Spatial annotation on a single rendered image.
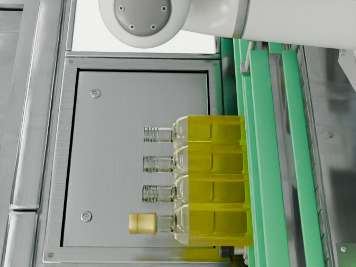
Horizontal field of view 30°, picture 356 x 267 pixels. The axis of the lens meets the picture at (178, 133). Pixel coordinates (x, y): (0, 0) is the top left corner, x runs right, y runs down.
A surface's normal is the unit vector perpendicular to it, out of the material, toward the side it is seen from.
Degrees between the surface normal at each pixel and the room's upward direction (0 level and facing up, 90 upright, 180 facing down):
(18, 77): 90
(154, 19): 97
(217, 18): 60
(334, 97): 90
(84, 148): 90
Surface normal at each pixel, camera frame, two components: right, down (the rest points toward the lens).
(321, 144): 0.04, -0.54
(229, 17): -0.25, 0.62
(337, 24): -0.04, 0.60
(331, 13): -0.01, 0.41
